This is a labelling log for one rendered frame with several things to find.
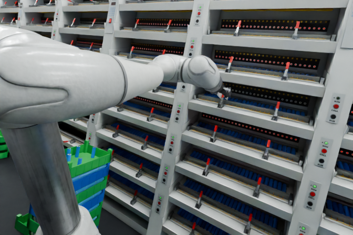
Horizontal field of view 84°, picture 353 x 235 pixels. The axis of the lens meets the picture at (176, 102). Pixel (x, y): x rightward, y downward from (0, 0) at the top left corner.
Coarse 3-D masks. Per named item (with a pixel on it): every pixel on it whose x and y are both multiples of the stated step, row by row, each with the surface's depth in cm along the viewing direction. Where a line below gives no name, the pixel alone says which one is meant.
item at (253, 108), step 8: (200, 96) 116; (208, 96) 115; (232, 104) 106; (240, 104) 105; (248, 104) 104; (264, 112) 98; (272, 112) 97; (280, 112) 95; (296, 120) 91; (304, 120) 91
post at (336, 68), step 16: (352, 0) 79; (336, 48) 81; (336, 64) 81; (352, 64) 78; (336, 80) 80; (352, 80) 78; (352, 96) 78; (320, 112) 83; (320, 128) 82; (336, 128) 80; (336, 144) 80; (336, 160) 80; (304, 176) 85; (320, 176) 82; (304, 192) 84; (320, 192) 82; (304, 208) 84; (320, 208) 81; (288, 224) 91
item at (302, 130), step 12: (192, 96) 115; (240, 96) 115; (192, 108) 112; (204, 108) 108; (216, 108) 104; (228, 108) 104; (240, 108) 105; (300, 108) 101; (240, 120) 99; (252, 120) 96; (264, 120) 93; (312, 120) 87; (288, 132) 89; (300, 132) 86; (312, 132) 84
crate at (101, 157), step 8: (88, 144) 122; (72, 152) 114; (80, 152) 119; (88, 152) 121; (96, 152) 119; (104, 152) 117; (72, 160) 108; (88, 160) 112; (96, 160) 104; (104, 160) 110; (72, 168) 90; (80, 168) 95; (88, 168) 100; (72, 176) 91
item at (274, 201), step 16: (176, 160) 115; (192, 160) 117; (208, 160) 108; (224, 160) 117; (192, 176) 110; (208, 176) 106; (224, 176) 107; (240, 176) 104; (256, 176) 108; (272, 176) 105; (224, 192) 102; (240, 192) 97; (256, 192) 95; (272, 192) 96; (288, 192) 98; (272, 208) 90; (288, 208) 89
